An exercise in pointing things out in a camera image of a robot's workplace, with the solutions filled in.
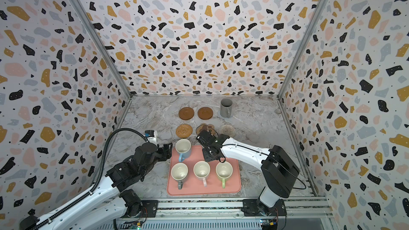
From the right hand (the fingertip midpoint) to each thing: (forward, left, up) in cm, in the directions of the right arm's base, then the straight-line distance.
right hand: (210, 155), depth 85 cm
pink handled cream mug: (-6, +4, -4) cm, 8 cm away
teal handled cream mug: (-8, +16, -3) cm, 18 cm away
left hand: (0, +19, +11) cm, 23 cm away
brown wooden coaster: (+32, +18, -4) cm, 38 cm away
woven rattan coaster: (+19, +18, -6) cm, 27 cm away
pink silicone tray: (-14, +8, -4) cm, 17 cm away
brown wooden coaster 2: (+35, +5, -6) cm, 36 cm away
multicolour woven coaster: (+21, -10, -6) cm, 24 cm away
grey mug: (+31, -9, +4) cm, 33 cm away
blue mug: (+7, +16, -5) cm, 19 cm away
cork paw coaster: (+22, +1, -5) cm, 23 cm away
